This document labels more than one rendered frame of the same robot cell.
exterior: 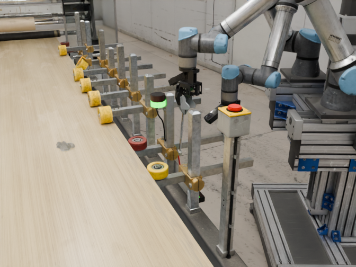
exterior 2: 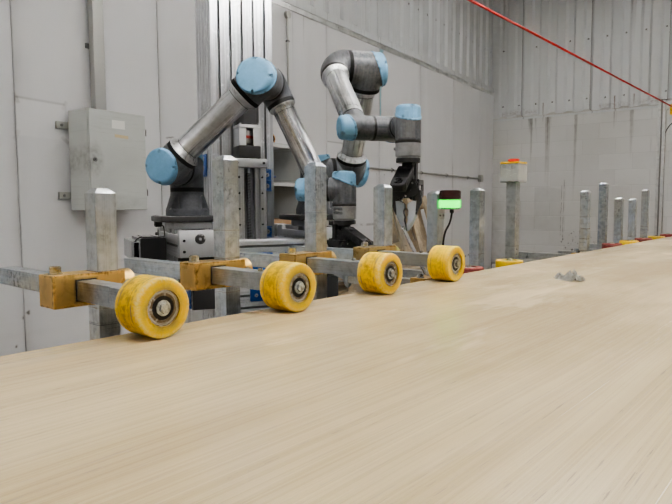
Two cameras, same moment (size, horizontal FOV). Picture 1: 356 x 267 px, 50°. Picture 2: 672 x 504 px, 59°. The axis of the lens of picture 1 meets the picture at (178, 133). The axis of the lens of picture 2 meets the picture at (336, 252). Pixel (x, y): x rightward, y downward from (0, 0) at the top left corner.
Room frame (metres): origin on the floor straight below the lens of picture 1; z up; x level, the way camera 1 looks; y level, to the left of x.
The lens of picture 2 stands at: (2.47, 1.44, 1.07)
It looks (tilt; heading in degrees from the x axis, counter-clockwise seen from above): 4 degrees down; 244
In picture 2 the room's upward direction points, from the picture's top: straight up
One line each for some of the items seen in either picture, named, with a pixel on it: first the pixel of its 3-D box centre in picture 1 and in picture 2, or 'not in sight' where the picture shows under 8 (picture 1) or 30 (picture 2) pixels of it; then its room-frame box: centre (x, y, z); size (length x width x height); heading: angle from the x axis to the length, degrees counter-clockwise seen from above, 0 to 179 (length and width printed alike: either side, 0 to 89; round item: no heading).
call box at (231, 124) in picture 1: (233, 122); (513, 173); (1.00, -0.16, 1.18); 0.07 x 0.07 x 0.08; 23
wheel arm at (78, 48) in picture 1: (92, 46); not in sight; (3.14, 0.70, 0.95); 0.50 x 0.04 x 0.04; 113
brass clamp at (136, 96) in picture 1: (133, 93); (309, 263); (1.96, 0.24, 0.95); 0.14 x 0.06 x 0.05; 23
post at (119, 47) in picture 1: (122, 85); (227, 281); (2.17, 0.33, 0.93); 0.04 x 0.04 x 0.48; 23
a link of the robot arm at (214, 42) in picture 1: (213, 42); (390, 129); (1.52, -0.14, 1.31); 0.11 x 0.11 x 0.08; 79
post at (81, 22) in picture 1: (84, 48); not in sight; (3.32, 0.81, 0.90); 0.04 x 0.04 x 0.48; 23
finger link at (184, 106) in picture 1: (185, 106); (413, 215); (1.50, -0.03, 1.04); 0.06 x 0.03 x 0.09; 43
